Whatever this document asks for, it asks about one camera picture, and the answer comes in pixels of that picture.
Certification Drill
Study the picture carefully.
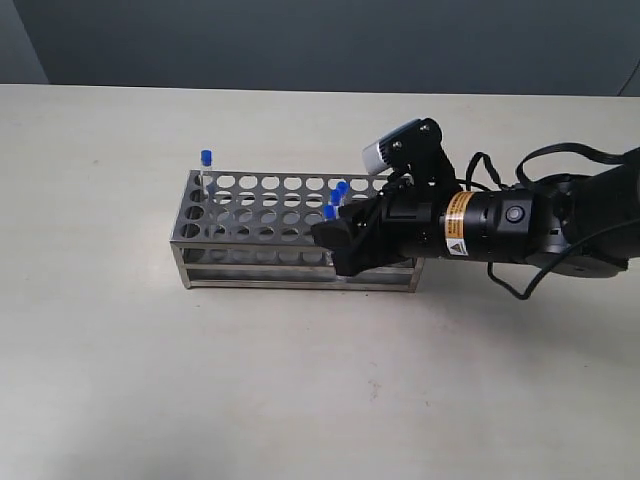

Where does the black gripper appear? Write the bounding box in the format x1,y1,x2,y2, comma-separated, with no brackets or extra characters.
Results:
311,186,455,277

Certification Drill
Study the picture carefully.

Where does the blue capped tube front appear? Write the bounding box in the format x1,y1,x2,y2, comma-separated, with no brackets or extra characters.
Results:
323,204,337,221

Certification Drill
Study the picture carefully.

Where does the blue capped tube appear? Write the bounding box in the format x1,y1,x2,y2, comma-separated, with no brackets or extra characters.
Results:
323,204,337,221
329,189,342,208
336,181,349,200

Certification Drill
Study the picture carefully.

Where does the blue capped tube back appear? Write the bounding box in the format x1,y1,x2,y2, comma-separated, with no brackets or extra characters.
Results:
336,181,349,200

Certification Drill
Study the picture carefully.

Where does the blue capped tube column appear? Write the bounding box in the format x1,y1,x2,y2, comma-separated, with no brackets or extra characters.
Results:
199,149,215,199

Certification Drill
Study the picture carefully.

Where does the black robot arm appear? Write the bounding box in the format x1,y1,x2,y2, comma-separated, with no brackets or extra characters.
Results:
311,141,639,278

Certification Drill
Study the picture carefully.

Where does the stainless steel tube rack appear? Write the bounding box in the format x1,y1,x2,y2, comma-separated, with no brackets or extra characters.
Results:
170,170,424,292

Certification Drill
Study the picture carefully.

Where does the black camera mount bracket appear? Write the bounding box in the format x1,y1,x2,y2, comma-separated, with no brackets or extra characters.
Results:
393,118,460,196

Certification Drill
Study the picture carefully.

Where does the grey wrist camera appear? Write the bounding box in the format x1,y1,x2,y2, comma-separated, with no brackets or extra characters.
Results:
362,119,423,175

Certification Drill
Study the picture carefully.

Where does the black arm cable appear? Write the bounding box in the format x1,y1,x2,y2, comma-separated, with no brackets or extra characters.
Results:
464,141,640,301

